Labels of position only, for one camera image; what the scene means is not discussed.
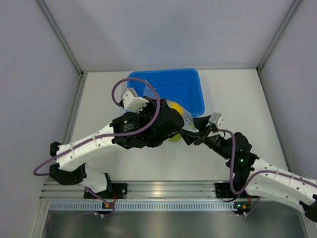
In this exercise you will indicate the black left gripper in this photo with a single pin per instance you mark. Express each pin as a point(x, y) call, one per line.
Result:
point(152, 106)

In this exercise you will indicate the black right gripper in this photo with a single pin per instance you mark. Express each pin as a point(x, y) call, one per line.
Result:
point(188, 136)

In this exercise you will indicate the yellow fake lemon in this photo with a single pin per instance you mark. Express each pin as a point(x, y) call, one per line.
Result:
point(177, 107)

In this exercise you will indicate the green fake apple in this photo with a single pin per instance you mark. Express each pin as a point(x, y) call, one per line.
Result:
point(175, 137)

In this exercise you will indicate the clear zip top bag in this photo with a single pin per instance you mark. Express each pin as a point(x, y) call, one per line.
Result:
point(188, 119)

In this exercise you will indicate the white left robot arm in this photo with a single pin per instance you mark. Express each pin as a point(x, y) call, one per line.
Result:
point(71, 164)

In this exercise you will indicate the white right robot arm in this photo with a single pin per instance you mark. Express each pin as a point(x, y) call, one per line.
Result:
point(248, 173)

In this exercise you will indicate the blue plastic bin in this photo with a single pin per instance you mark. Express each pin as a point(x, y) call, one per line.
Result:
point(179, 85)

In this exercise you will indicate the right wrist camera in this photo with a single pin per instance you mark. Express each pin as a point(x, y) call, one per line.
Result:
point(216, 121)

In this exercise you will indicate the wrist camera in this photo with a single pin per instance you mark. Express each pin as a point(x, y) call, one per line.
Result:
point(132, 99)
point(216, 121)

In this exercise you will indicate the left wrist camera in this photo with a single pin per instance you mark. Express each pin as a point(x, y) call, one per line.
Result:
point(132, 99)

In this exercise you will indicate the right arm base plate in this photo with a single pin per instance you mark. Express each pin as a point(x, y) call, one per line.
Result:
point(223, 191)

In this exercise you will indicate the aluminium mounting rail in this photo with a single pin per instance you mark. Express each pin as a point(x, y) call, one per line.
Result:
point(138, 190)

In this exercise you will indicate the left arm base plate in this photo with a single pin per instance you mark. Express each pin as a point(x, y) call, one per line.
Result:
point(111, 189)

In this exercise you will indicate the white slotted cable duct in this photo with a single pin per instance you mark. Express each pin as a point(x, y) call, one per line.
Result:
point(99, 206)

